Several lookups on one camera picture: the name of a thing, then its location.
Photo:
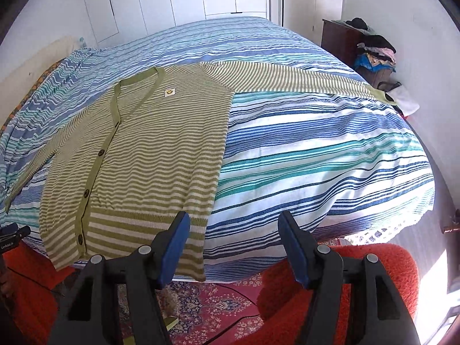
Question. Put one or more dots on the black garment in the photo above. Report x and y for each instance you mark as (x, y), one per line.
(359, 23)

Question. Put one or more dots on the red cloth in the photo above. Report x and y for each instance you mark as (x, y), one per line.
(32, 287)

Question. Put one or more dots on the white built-in wardrobe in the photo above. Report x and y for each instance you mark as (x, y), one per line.
(161, 0)

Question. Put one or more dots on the blue striped bed blanket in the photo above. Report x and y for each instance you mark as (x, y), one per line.
(305, 158)

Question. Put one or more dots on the green notepad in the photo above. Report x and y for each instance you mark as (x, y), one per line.
(171, 323)

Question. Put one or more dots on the dark wooden dresser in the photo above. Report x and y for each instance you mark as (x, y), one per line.
(337, 43)

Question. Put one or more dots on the pile of mixed clothes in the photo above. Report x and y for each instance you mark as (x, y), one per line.
(377, 54)

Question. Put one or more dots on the green striped knit cardigan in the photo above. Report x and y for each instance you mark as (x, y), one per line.
(151, 172)

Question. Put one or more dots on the red patterned rug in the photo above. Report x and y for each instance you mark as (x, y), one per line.
(205, 309)

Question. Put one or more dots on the cream headboard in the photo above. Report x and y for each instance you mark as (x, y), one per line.
(32, 68)

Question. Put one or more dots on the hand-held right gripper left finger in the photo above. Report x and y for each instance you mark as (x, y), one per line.
(176, 248)

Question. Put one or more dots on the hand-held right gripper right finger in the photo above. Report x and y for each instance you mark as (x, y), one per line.
(291, 248)

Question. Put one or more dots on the orange patterned sheet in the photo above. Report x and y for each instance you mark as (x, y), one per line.
(34, 82)

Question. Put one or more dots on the black handbag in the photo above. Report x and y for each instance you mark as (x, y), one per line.
(390, 85)

